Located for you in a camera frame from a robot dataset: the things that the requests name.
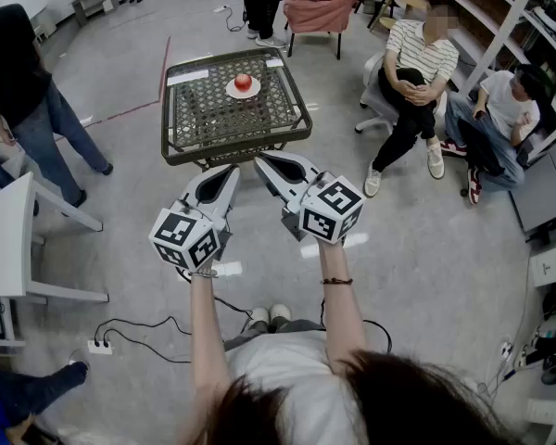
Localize white office chair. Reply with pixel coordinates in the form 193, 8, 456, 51
354, 51, 449, 136

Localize person's grey trousers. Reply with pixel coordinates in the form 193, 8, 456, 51
224, 318, 328, 352

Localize white plastic stool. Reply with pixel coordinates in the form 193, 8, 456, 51
32, 14, 57, 44

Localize person's right forearm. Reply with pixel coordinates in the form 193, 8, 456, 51
315, 241, 370, 375

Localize white drawer unit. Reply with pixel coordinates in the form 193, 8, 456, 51
527, 241, 556, 289

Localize person's white shirt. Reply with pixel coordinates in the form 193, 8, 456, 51
224, 329, 367, 445

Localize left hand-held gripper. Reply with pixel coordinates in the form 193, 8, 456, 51
148, 163, 242, 273

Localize person's white shoe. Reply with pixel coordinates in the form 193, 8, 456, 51
268, 303, 292, 332
247, 306, 271, 331

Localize white shelf rack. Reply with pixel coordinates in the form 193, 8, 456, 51
407, 0, 556, 157

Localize white round plate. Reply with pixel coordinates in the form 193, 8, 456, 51
225, 75, 262, 100

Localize pink covered chair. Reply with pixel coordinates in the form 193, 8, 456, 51
282, 0, 372, 62

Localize black cable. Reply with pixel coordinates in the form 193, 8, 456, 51
94, 294, 256, 365
322, 299, 394, 354

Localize person's white left shoe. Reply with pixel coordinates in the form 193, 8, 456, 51
247, 306, 271, 331

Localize person's white right shoe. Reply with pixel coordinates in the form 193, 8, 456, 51
268, 303, 292, 332

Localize white table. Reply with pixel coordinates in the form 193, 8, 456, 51
0, 172, 110, 305

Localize person's left forearm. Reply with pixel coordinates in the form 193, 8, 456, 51
178, 271, 235, 445

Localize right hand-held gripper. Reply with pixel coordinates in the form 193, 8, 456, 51
252, 149, 367, 247

